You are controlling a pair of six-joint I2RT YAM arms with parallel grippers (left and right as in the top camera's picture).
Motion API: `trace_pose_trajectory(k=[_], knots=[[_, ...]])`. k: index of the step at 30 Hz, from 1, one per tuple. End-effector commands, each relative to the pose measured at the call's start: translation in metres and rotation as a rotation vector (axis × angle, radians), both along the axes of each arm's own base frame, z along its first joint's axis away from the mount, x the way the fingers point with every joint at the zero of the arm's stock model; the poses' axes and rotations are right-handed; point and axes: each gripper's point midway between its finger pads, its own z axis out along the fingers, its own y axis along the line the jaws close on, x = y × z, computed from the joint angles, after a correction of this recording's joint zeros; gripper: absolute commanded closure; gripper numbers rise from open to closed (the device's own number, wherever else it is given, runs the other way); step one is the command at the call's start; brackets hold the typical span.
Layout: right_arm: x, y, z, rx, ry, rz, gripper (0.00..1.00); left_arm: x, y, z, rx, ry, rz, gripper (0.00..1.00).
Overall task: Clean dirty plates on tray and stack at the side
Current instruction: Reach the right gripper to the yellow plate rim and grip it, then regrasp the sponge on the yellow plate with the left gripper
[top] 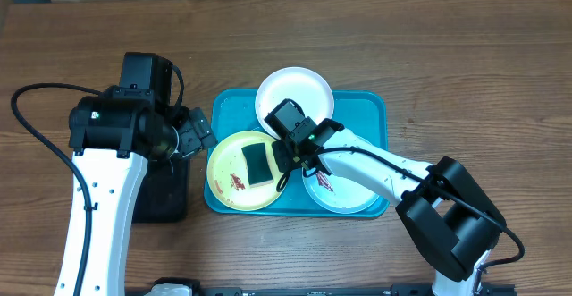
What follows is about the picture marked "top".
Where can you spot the white plate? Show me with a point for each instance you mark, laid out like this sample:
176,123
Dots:
304,86

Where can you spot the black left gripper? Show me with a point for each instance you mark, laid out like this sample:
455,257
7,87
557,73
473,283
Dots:
195,139

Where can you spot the light blue plate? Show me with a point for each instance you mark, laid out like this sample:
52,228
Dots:
343,197

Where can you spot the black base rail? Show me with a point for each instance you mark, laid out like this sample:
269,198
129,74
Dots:
183,286

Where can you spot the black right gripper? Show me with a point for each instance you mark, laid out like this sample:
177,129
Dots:
283,148

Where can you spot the green pink sponge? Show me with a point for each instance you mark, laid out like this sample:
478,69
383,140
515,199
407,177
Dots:
259,171

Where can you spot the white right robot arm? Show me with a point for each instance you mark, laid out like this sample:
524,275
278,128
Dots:
450,219

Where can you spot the black water tray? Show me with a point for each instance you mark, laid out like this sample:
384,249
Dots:
163,194

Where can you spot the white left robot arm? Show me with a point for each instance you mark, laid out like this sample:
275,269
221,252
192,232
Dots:
131,158

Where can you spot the teal serving tray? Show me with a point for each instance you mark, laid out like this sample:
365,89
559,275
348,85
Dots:
362,112

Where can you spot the yellow green plate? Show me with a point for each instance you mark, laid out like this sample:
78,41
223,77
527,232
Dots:
227,175

